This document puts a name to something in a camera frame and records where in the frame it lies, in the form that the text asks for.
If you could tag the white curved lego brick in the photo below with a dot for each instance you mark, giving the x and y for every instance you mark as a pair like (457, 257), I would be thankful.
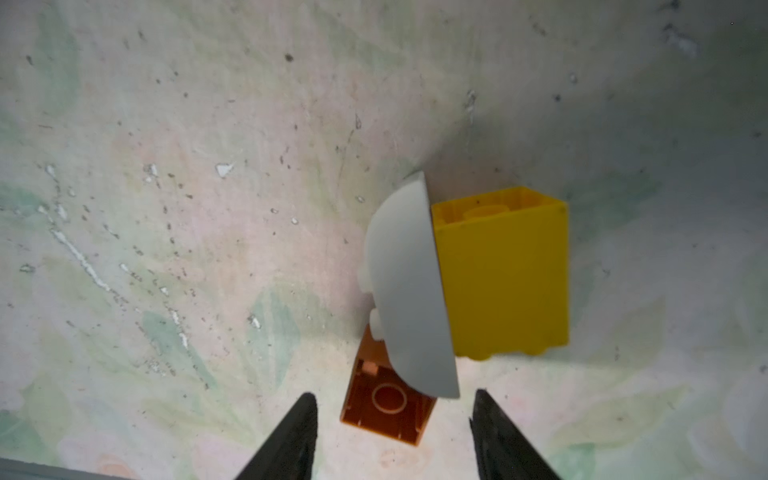
(400, 269)

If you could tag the brown lego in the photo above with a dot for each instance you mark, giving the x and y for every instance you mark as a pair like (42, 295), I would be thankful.
(379, 401)

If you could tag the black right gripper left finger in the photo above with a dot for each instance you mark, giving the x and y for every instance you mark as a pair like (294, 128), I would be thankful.
(288, 452)

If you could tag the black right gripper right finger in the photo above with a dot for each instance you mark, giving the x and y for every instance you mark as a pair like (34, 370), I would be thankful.
(502, 451)

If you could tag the yellow lego brick right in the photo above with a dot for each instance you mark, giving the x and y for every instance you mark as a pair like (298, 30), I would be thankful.
(503, 259)

